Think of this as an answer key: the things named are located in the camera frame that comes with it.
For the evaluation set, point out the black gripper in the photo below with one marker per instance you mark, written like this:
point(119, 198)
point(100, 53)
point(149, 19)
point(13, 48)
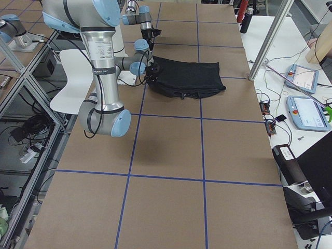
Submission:
point(147, 33)

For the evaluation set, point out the black graphic t-shirt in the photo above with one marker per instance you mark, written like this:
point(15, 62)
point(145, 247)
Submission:
point(187, 79)

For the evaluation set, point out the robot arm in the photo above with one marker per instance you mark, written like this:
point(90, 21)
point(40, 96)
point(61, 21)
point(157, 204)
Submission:
point(96, 21)
point(135, 14)

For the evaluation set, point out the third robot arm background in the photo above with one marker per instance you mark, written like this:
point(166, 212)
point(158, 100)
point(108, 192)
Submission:
point(16, 36)

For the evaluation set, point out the white chair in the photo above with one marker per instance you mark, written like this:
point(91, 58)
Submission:
point(79, 79)

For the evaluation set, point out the black water bottle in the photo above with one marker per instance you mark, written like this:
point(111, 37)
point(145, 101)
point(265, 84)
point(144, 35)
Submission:
point(246, 20)

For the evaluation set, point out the red bottle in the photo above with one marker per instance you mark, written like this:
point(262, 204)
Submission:
point(241, 11)

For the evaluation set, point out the orange circuit board far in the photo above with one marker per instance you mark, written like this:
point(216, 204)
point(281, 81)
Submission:
point(264, 107)

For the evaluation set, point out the orange circuit board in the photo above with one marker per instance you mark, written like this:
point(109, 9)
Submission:
point(264, 107)
point(270, 128)

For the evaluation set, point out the orange circuit board near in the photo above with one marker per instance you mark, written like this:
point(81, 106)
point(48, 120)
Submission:
point(270, 128)

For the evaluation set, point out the blue teach pendant far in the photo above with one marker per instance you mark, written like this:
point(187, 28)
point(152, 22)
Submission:
point(303, 77)

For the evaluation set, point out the blue teach pendant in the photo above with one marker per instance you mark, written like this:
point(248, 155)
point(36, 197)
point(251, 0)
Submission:
point(306, 114)
point(303, 77)

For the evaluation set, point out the white power strip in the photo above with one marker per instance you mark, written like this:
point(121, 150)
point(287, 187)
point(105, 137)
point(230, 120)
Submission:
point(31, 152)

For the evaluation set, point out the blue teach pendant near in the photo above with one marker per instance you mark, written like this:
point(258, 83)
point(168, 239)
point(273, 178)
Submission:
point(306, 114)

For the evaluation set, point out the black box with label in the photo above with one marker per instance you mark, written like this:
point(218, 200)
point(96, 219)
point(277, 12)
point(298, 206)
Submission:
point(288, 164)

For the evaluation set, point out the black monitor screen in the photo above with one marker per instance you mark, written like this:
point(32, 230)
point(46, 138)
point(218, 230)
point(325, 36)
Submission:
point(315, 164)

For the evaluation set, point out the black monitor stand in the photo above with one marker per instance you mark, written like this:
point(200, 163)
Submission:
point(308, 216)

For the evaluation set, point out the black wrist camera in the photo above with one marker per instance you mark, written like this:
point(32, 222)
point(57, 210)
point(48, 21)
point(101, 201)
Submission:
point(156, 32)
point(152, 73)

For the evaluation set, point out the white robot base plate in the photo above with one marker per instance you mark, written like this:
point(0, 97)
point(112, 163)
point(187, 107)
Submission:
point(124, 75)

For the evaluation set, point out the grey aluminium frame post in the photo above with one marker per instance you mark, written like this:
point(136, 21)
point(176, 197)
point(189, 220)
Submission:
point(271, 35)

